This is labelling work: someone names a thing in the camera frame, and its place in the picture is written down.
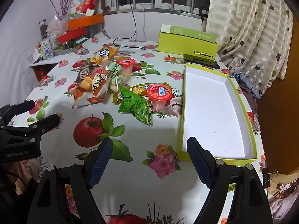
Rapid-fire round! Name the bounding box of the black window hook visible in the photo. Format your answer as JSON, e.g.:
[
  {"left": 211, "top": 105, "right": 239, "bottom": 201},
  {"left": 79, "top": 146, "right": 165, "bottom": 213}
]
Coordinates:
[{"left": 200, "top": 6, "right": 212, "bottom": 26}]

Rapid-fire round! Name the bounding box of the brown wooden wardrobe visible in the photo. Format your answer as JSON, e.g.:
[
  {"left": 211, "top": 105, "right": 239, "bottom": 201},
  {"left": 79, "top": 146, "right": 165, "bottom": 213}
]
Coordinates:
[{"left": 257, "top": 75, "right": 299, "bottom": 175}]

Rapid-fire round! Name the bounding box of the green white peanut packet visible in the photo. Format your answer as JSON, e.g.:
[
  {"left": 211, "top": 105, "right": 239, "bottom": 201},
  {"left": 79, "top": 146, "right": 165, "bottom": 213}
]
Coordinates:
[{"left": 103, "top": 62, "right": 131, "bottom": 94}]

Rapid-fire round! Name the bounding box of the green cardboard box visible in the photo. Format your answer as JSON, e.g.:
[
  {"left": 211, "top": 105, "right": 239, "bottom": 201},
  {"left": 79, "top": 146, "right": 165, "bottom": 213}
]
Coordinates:
[{"left": 158, "top": 24, "right": 219, "bottom": 62}]

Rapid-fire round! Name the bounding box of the orange box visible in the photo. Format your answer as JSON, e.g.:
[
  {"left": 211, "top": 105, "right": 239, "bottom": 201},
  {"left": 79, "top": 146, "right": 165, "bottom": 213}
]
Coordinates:
[{"left": 67, "top": 13, "right": 104, "bottom": 31}]

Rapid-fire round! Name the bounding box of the white charging cable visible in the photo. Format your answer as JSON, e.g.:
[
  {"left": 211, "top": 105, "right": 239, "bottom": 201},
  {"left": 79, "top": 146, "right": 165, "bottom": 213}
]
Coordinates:
[{"left": 140, "top": 3, "right": 148, "bottom": 42}]

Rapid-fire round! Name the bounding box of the heart print striped curtain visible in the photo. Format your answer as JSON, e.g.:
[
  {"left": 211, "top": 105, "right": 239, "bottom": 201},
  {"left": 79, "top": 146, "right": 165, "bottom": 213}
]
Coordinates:
[{"left": 206, "top": 0, "right": 293, "bottom": 98}]

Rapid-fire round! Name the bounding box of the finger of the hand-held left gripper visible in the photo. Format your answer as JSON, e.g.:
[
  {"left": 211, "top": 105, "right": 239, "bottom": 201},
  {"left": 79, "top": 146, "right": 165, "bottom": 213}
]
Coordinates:
[
  {"left": 0, "top": 100, "right": 35, "bottom": 127},
  {"left": 4, "top": 113, "right": 61, "bottom": 143}
]

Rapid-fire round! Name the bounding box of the white labelled bottle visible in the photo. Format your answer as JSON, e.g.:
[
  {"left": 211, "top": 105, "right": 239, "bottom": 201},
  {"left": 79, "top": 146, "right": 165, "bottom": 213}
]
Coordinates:
[{"left": 40, "top": 40, "right": 54, "bottom": 60}]

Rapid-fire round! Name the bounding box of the clear plastic bag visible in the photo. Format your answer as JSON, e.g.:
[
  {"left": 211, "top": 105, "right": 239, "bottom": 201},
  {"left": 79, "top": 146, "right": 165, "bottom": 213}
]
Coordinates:
[{"left": 47, "top": 15, "right": 68, "bottom": 40}]

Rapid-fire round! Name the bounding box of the black charging cable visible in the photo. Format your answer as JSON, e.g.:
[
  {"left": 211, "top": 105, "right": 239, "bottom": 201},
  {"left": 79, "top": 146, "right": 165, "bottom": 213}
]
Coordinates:
[{"left": 113, "top": 0, "right": 146, "bottom": 50}]

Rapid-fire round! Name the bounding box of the red lid jelly cup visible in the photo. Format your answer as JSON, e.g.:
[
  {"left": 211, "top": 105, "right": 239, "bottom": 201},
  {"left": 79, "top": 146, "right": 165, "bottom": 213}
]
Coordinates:
[
  {"left": 147, "top": 83, "right": 173, "bottom": 111},
  {"left": 116, "top": 57, "right": 136, "bottom": 80}
]

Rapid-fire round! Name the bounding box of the green pea packet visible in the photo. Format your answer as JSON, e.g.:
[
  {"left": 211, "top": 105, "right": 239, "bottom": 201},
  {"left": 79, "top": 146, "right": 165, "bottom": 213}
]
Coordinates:
[{"left": 118, "top": 86, "right": 154, "bottom": 127}]

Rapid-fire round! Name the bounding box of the green box lid tray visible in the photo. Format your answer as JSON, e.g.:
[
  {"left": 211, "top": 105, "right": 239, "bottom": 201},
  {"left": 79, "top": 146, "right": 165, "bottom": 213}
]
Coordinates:
[{"left": 176, "top": 63, "right": 258, "bottom": 162}]

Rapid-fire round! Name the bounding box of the gold snack bar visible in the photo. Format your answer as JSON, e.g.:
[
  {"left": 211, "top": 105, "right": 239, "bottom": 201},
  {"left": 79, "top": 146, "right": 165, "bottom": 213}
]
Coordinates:
[{"left": 112, "top": 82, "right": 173, "bottom": 103}]

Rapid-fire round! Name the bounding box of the dark bottle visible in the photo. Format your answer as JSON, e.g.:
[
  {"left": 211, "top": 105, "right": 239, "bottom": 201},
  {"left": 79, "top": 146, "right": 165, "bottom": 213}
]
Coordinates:
[{"left": 38, "top": 20, "right": 48, "bottom": 40}]

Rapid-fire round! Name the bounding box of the red box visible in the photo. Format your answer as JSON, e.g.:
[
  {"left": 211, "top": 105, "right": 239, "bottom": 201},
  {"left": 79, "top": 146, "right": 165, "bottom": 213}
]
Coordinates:
[{"left": 58, "top": 27, "right": 88, "bottom": 44}]

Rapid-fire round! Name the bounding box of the dark brown garment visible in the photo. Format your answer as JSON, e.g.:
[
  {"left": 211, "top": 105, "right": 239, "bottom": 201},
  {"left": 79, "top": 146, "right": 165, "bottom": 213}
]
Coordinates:
[{"left": 241, "top": 84, "right": 258, "bottom": 119}]

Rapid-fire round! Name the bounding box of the orange bread packet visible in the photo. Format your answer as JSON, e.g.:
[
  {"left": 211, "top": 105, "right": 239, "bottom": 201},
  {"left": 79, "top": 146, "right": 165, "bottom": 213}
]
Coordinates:
[{"left": 71, "top": 66, "right": 112, "bottom": 109}]

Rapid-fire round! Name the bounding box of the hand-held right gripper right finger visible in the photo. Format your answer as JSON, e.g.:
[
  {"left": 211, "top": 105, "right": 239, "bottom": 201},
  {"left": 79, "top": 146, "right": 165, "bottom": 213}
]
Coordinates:
[{"left": 186, "top": 136, "right": 274, "bottom": 224}]

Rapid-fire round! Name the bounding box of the yellow chip bag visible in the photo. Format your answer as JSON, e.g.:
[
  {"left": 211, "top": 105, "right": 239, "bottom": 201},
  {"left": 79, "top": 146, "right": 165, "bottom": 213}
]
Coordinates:
[{"left": 91, "top": 46, "right": 121, "bottom": 66}]

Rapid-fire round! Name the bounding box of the black smartphone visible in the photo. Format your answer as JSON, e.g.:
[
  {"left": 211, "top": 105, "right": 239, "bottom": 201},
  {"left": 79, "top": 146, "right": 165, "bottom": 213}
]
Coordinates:
[{"left": 183, "top": 54, "right": 221, "bottom": 70}]

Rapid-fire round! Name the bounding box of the blue cloth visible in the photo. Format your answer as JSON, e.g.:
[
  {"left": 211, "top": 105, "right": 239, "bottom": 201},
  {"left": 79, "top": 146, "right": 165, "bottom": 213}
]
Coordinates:
[{"left": 232, "top": 71, "right": 262, "bottom": 99}]

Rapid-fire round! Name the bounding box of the floral printed cloth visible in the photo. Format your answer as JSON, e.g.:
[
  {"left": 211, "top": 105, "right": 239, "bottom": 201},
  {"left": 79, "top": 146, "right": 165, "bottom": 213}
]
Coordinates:
[{"left": 264, "top": 168, "right": 299, "bottom": 217}]

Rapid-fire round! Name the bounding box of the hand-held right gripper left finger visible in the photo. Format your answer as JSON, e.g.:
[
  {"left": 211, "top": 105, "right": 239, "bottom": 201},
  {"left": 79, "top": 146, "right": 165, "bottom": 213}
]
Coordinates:
[{"left": 27, "top": 138, "right": 114, "bottom": 224}]

